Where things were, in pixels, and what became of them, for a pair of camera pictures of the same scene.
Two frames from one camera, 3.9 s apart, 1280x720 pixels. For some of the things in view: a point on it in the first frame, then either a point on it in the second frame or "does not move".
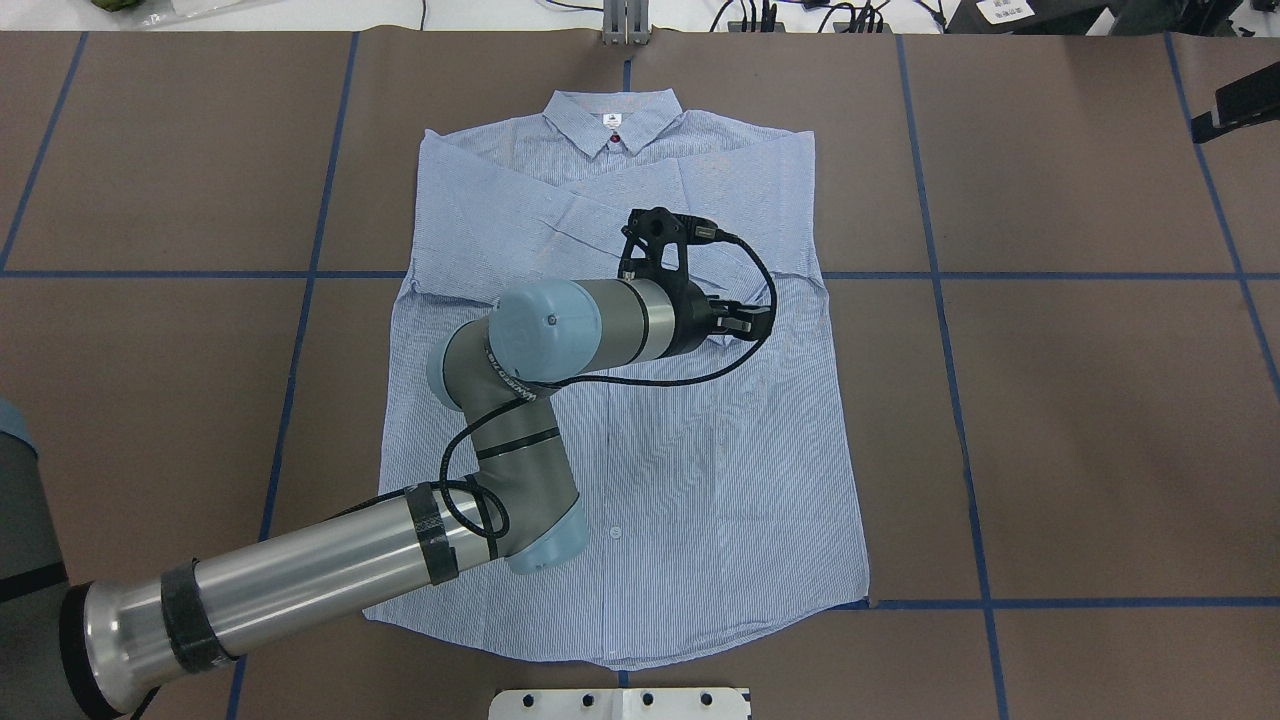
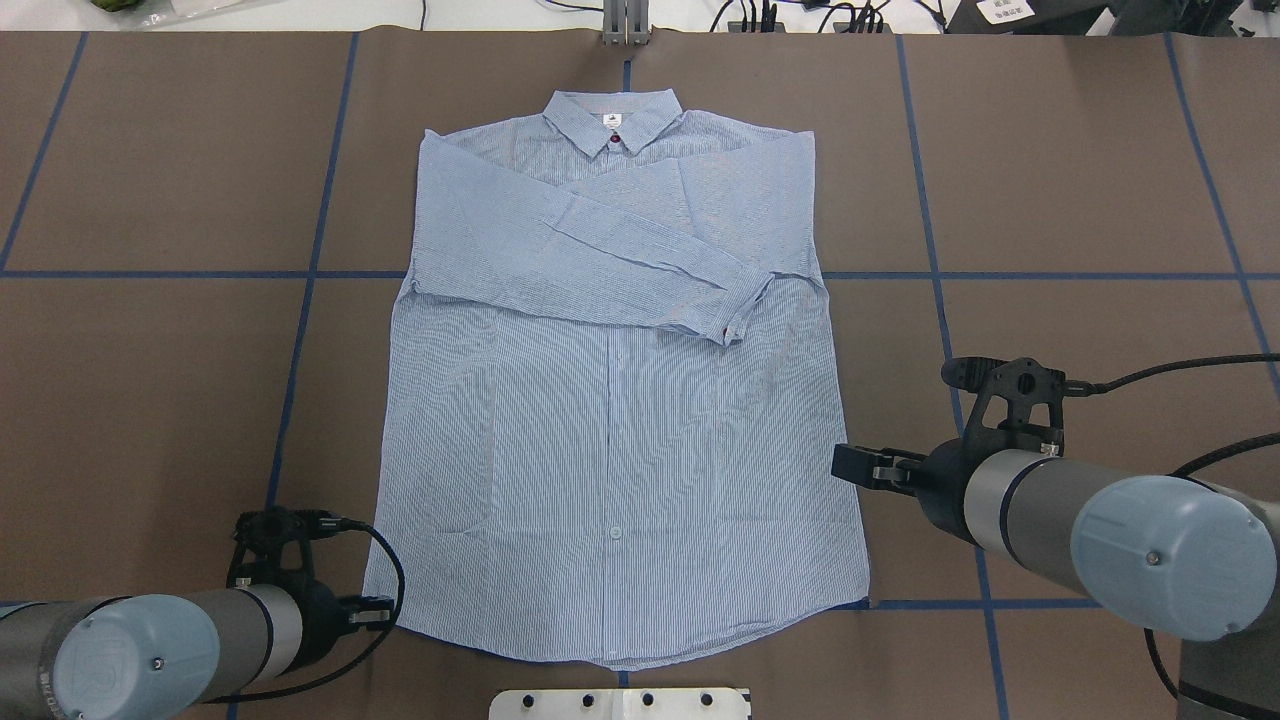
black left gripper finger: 739,320 to 372,612
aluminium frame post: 625,22 does not move
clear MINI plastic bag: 175,11 does not move
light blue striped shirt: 714,481 does not move
